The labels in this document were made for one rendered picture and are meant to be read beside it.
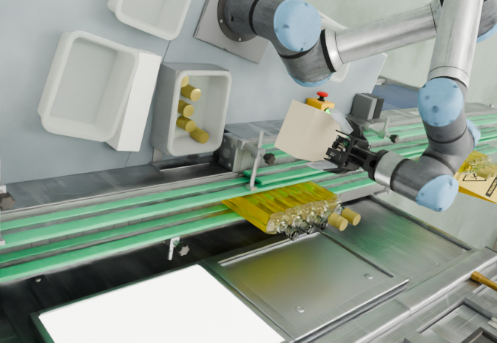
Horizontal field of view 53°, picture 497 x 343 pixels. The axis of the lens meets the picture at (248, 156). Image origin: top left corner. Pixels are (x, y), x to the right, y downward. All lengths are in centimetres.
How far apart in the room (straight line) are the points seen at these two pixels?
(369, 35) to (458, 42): 32
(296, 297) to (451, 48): 67
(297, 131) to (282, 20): 26
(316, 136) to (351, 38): 28
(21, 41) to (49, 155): 27
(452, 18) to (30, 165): 95
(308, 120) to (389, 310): 52
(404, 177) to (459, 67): 23
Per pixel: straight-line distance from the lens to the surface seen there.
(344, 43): 130
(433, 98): 93
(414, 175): 102
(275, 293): 125
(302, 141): 114
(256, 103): 154
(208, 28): 133
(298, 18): 121
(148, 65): 120
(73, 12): 116
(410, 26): 129
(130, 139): 123
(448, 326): 144
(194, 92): 129
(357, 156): 107
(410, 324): 135
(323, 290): 131
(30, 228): 108
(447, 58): 101
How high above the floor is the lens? 180
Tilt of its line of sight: 41 degrees down
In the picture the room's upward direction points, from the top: 119 degrees clockwise
